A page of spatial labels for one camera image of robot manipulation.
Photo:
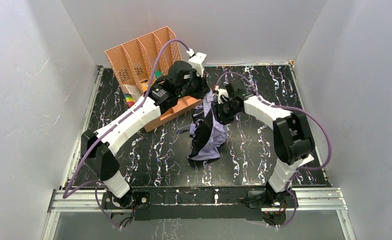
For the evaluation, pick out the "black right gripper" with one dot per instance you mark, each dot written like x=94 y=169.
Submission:
x=225 y=110

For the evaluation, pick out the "lavender folding umbrella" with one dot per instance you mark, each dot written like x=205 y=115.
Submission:
x=208 y=135

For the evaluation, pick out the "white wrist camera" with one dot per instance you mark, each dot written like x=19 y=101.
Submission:
x=221 y=94
x=197 y=60

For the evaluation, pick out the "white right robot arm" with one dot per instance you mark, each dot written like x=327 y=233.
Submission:
x=292 y=137

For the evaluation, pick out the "colourful marker pen pack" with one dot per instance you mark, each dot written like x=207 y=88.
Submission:
x=131 y=99

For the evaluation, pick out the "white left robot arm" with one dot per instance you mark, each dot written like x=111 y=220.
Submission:
x=101 y=146

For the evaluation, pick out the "orange plastic desk organizer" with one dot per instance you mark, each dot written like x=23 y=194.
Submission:
x=138 y=62

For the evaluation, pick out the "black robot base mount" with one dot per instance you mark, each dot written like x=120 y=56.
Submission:
x=254 y=203

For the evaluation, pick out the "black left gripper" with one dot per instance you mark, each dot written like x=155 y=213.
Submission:
x=199 y=84

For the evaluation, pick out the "white yellow card box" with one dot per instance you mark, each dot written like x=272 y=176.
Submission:
x=304 y=160

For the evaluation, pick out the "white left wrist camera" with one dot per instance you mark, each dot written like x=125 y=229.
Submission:
x=197 y=60

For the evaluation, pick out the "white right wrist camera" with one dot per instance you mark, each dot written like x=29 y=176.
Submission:
x=221 y=94

